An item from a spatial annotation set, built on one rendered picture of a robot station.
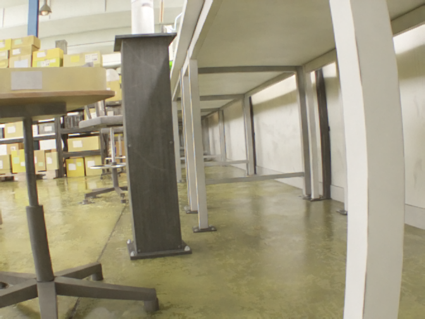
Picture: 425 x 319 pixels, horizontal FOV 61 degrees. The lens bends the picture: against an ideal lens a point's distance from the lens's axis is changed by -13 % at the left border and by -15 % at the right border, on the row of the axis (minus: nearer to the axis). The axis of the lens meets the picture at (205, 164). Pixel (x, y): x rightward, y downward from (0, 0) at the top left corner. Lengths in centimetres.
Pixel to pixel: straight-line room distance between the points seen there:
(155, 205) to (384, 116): 130
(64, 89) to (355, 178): 71
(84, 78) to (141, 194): 71
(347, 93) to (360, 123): 3
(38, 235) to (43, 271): 10
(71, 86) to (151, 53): 70
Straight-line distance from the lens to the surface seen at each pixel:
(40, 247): 107
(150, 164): 154
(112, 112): 882
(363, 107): 33
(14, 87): 89
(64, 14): 1024
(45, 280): 109
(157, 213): 157
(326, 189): 267
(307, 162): 274
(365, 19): 35
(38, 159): 652
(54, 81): 92
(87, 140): 644
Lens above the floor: 43
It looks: 3 degrees down
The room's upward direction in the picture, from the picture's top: 4 degrees counter-clockwise
